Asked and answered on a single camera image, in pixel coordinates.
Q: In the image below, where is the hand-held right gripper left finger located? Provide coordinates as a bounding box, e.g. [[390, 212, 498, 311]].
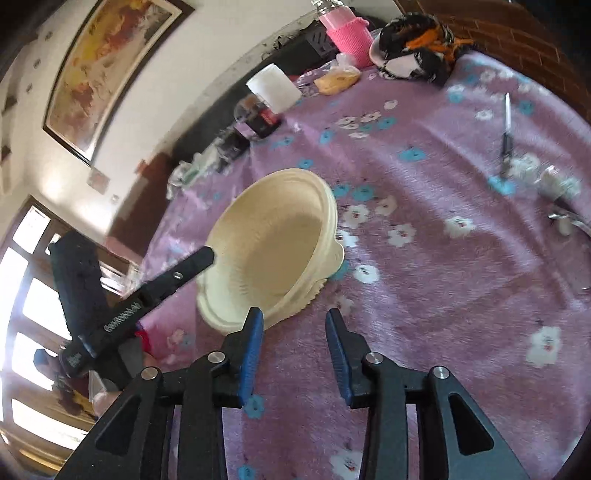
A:
[[55, 307, 265, 480]]

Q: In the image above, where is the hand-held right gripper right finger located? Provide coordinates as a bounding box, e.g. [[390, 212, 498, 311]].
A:
[[325, 308, 532, 480]]

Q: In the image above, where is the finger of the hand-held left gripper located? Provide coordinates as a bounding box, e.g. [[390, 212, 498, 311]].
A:
[[141, 246, 216, 305]]

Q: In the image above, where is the cream plastic bowl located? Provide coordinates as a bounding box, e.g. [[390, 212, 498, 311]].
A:
[[196, 168, 346, 336]]

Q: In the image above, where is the wooden glass door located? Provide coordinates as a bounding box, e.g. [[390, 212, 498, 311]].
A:
[[0, 196, 139, 467]]

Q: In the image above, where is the purple floral tablecloth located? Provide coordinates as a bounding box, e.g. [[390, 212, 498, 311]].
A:
[[139, 51, 591, 480]]

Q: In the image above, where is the black sofa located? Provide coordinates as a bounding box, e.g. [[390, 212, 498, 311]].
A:
[[173, 28, 333, 158]]

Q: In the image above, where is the dark drink bottle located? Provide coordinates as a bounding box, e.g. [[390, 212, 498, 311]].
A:
[[233, 92, 283, 140]]

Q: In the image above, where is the white jar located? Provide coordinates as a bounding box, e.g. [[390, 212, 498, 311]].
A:
[[246, 63, 303, 114]]

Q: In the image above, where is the yellow food bag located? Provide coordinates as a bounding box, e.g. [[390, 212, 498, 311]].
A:
[[315, 65, 362, 96]]

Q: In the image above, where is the metal utensil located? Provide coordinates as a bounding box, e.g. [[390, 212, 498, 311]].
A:
[[547, 208, 591, 236]]

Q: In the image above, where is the knife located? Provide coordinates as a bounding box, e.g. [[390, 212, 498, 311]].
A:
[[499, 92, 514, 178]]

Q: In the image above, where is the small white object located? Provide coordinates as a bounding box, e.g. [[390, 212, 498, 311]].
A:
[[538, 165, 581, 199]]

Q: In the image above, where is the pink bottle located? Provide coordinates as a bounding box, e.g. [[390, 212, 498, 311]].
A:
[[314, 0, 374, 68]]

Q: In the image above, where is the black and white knit cloth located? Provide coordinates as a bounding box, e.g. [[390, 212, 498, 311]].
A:
[[369, 14, 476, 88]]

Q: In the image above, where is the small wall plaque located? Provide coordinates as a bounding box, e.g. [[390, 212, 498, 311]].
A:
[[88, 168, 112, 192]]

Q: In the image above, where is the framed wall painting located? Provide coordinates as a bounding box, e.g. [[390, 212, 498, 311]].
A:
[[42, 0, 195, 166]]

